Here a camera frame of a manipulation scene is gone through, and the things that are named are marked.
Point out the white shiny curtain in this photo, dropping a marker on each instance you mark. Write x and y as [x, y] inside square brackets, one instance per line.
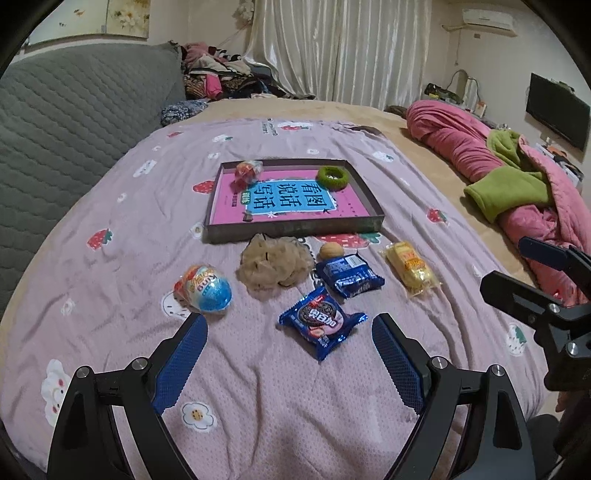
[341, 50]

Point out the pile of clothes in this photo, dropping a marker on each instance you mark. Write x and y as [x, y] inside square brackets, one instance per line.
[221, 78]

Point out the cluttered grey dresser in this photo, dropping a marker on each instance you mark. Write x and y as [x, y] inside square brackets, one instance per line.
[443, 92]

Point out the purple strawberry print blanket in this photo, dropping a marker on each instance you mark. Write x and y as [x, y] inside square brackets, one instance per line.
[138, 277]

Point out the yellow snack packet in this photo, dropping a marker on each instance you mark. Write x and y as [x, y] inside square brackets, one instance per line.
[411, 267]

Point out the rectangular blue biscuit packet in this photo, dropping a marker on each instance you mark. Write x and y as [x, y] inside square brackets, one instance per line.
[348, 277]

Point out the small brown round bun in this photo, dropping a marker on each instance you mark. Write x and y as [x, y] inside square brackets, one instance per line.
[331, 251]

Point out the white air conditioner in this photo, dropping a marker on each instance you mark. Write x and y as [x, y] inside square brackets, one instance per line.
[489, 21]

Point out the dark floral cushion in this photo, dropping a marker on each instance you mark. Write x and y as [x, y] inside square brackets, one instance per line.
[182, 111]

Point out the blue round cookie packet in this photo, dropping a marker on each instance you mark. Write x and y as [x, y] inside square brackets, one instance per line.
[321, 323]

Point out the pink quilt with green lining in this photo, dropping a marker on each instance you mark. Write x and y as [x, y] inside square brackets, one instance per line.
[452, 138]

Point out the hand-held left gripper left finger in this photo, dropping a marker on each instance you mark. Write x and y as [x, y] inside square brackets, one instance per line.
[182, 360]

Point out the black wall television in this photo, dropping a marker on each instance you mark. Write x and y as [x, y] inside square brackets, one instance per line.
[556, 110]

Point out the dark shallow cardboard box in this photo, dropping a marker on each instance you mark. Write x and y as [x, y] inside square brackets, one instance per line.
[286, 233]

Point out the grey quilted headboard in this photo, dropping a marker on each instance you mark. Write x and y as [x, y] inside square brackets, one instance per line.
[69, 129]

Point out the floral wall painting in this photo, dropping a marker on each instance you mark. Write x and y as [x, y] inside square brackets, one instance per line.
[124, 18]

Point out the egg-shaped toy candy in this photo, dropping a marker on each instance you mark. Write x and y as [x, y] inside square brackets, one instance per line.
[205, 288]

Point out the green fluffy hair scrunchie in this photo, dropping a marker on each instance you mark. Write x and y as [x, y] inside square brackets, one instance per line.
[325, 181]

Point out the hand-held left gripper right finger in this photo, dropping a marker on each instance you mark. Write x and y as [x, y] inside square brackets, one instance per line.
[397, 360]

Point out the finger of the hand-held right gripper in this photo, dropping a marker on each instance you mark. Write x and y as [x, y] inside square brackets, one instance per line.
[517, 295]
[542, 254]

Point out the arched mirror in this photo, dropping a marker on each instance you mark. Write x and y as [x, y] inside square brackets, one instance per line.
[466, 87]

